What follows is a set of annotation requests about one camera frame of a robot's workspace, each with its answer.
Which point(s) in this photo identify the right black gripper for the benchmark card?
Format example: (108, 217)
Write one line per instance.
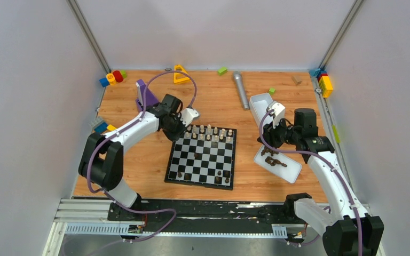
(269, 135)

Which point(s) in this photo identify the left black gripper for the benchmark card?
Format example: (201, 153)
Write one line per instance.
(176, 128)

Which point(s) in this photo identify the black white chessboard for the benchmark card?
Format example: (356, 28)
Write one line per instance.
(203, 156)

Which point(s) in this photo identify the silver microphone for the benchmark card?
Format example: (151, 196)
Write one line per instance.
(237, 77)

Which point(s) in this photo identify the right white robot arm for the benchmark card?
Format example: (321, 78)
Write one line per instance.
(347, 228)

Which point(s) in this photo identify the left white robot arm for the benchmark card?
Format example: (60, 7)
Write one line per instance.
(103, 156)

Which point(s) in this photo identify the dark chess pieces pile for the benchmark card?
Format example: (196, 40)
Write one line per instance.
(269, 157)

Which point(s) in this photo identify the purple metronome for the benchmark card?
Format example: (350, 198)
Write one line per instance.
(144, 96)

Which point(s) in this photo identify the yellow triangle toy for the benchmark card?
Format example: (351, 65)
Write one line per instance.
(180, 75)

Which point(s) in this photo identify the white box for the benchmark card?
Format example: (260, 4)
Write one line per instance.
(258, 105)

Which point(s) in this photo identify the white box lid tray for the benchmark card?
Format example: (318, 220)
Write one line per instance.
(289, 173)

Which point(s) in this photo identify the small green cube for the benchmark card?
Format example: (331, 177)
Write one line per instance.
(271, 90)

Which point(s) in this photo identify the red cylinder block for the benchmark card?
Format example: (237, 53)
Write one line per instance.
(118, 76)

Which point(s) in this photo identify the small yellow block left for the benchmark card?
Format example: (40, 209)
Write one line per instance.
(110, 128)

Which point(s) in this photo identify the yellow cylinder block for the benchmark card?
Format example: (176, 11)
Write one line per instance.
(111, 79)

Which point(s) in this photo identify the green block top centre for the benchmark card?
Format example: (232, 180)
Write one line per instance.
(222, 71)

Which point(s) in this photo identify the grey blue brick left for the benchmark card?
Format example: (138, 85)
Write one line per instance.
(99, 125)

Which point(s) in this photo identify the blue block left corner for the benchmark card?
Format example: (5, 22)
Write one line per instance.
(104, 82)

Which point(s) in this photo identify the brown wooden block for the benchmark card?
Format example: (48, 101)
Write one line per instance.
(297, 80)

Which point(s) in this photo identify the yellow brick stack right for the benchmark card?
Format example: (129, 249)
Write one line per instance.
(326, 86)

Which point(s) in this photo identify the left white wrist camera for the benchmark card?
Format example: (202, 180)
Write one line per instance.
(188, 115)

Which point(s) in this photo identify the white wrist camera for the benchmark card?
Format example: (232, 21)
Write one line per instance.
(188, 115)
(277, 111)

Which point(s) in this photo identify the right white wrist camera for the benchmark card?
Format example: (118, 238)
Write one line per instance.
(277, 111)

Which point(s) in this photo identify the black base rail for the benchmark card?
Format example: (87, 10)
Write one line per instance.
(210, 217)

